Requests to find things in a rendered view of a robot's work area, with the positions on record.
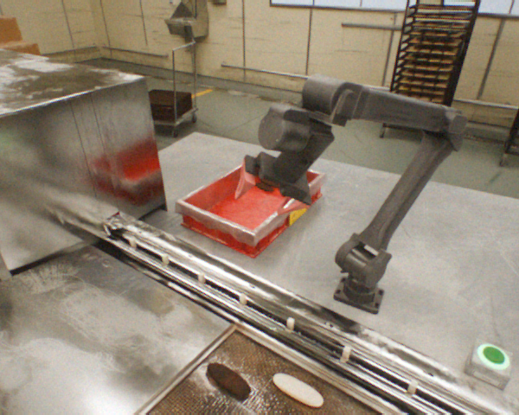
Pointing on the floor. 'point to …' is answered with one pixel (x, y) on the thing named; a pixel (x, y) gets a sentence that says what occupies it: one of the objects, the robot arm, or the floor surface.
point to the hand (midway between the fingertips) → (259, 202)
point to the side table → (464, 259)
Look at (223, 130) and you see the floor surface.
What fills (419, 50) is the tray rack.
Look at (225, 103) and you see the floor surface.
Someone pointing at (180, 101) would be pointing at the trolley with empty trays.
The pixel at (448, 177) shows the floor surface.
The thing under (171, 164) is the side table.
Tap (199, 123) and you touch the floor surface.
